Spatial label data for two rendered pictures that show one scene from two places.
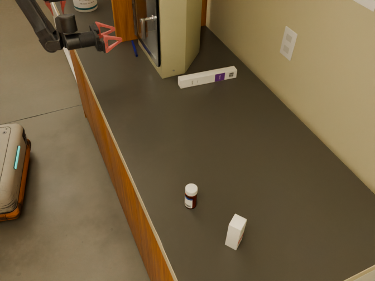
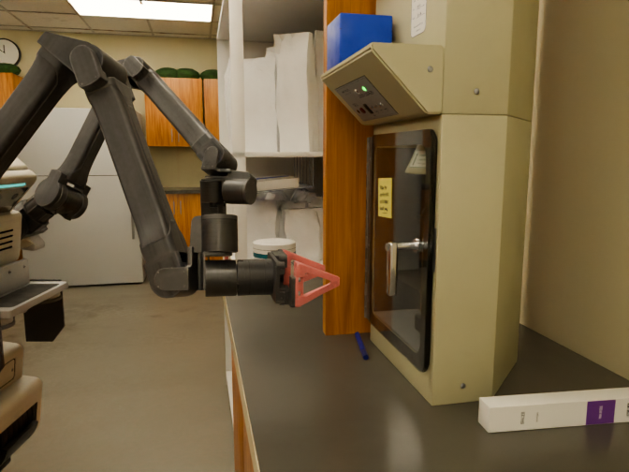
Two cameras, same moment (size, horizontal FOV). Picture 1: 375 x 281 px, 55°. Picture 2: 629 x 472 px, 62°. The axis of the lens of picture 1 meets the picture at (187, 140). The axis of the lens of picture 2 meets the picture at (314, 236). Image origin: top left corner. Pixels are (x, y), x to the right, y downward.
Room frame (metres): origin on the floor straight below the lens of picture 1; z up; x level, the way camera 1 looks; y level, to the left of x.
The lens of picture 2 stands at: (0.48, 0.12, 1.35)
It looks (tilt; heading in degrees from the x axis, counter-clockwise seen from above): 9 degrees down; 13
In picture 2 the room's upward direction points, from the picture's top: straight up
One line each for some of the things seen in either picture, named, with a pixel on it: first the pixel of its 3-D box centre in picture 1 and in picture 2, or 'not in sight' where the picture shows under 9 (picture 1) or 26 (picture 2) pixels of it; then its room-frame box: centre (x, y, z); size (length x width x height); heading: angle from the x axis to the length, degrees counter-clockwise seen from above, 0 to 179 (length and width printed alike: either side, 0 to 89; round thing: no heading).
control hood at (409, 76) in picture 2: not in sight; (372, 91); (1.43, 0.24, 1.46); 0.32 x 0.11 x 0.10; 26
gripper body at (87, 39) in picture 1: (89, 39); (259, 276); (1.25, 0.39, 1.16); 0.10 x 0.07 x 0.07; 26
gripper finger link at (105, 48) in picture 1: (109, 39); (308, 280); (1.25, 0.32, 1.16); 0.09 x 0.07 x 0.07; 116
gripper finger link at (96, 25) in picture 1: (104, 32); (299, 272); (1.31, 0.35, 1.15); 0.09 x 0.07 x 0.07; 116
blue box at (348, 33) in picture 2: not in sight; (358, 45); (1.51, 0.28, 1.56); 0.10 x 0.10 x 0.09; 26
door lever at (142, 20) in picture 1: (147, 27); (401, 266); (1.34, 0.18, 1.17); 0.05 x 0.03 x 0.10; 116
